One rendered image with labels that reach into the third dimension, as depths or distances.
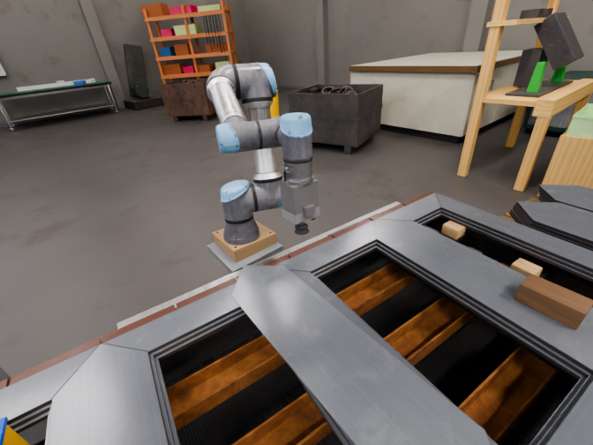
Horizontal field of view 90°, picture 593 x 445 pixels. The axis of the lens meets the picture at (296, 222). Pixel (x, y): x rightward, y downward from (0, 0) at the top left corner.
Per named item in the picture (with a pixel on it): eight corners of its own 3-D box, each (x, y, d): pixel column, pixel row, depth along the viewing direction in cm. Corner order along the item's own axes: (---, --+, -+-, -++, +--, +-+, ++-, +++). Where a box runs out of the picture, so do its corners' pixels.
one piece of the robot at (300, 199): (297, 177, 69) (301, 237, 77) (326, 169, 74) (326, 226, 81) (274, 169, 76) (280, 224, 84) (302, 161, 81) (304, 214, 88)
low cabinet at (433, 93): (529, 111, 545) (550, 49, 493) (461, 146, 413) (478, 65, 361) (424, 101, 690) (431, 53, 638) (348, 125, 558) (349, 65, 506)
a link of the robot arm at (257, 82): (251, 208, 126) (228, 67, 109) (284, 202, 130) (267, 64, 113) (256, 215, 115) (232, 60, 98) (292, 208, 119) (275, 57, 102)
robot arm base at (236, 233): (218, 235, 126) (213, 214, 122) (249, 223, 134) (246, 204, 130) (233, 249, 115) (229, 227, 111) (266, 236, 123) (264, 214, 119)
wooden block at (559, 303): (585, 316, 66) (595, 300, 63) (576, 330, 63) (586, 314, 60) (523, 287, 74) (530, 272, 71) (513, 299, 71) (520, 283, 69)
